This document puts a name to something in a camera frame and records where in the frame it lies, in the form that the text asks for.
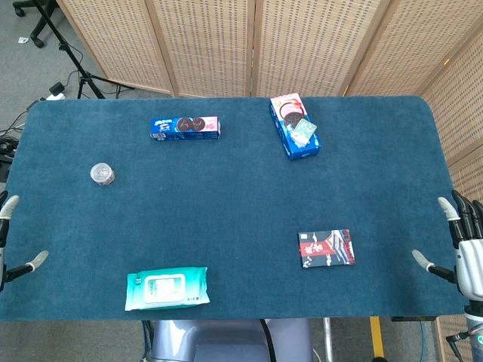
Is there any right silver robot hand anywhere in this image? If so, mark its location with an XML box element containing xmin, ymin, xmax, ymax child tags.
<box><xmin>411</xmin><ymin>189</ymin><xmax>483</xmax><ymax>301</ymax></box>

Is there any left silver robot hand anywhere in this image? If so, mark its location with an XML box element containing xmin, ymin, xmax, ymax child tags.
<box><xmin>0</xmin><ymin>190</ymin><xmax>49</xmax><ymax>293</ymax></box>

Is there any clear plastic cup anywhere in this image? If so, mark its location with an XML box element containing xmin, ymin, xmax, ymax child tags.
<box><xmin>90</xmin><ymin>162</ymin><xmax>116</xmax><ymax>187</ymax></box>

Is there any black red patterned box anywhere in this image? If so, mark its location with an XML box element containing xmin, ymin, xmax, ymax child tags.
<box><xmin>297</xmin><ymin>228</ymin><xmax>356</xmax><ymax>268</ymax></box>

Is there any slim blue Oreo box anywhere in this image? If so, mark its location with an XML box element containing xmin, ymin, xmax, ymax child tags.
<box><xmin>150</xmin><ymin>115</ymin><xmax>222</xmax><ymax>142</ymax></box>

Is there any wide blue Oreo box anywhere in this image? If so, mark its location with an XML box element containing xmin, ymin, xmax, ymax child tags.
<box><xmin>269</xmin><ymin>93</ymin><xmax>322</xmax><ymax>161</ymax></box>

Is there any green wet wipes pack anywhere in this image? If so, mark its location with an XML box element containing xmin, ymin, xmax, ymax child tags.
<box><xmin>124</xmin><ymin>266</ymin><xmax>211</xmax><ymax>312</ymax></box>

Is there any metal table leg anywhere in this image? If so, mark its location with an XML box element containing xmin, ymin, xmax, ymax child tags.
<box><xmin>322</xmin><ymin>318</ymin><xmax>334</xmax><ymax>362</ymax></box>

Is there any black tripod stand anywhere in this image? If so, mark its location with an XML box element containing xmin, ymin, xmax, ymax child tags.
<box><xmin>32</xmin><ymin>0</ymin><xmax>135</xmax><ymax>100</ymax></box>

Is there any grey robot torso base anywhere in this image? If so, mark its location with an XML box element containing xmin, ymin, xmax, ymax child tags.
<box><xmin>150</xmin><ymin>319</ymin><xmax>314</xmax><ymax>362</ymax></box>

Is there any blue carpet table mat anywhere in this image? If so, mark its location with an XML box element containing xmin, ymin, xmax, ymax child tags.
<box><xmin>0</xmin><ymin>96</ymin><xmax>477</xmax><ymax>322</ymax></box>

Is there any small mint green pack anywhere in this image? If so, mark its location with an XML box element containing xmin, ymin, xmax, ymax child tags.
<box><xmin>290</xmin><ymin>118</ymin><xmax>318</xmax><ymax>146</ymax></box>

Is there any black office chair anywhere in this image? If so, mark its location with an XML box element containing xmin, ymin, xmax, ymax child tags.
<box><xmin>12</xmin><ymin>0</ymin><xmax>58</xmax><ymax>49</ymax></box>

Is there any bamboo folding screen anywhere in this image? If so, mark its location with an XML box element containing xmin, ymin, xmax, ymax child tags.
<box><xmin>56</xmin><ymin>0</ymin><xmax>483</xmax><ymax>362</ymax></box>

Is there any black floor cable bundle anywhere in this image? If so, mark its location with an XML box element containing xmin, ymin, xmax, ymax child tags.
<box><xmin>0</xmin><ymin>100</ymin><xmax>41</xmax><ymax>182</ymax></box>

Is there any blue torso cable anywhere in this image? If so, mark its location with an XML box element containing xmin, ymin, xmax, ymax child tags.
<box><xmin>140</xmin><ymin>320</ymin><xmax>154</xmax><ymax>362</ymax></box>

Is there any black torso cable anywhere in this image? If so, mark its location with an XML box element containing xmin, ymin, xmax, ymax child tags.
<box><xmin>259</xmin><ymin>319</ymin><xmax>275</xmax><ymax>362</ymax></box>

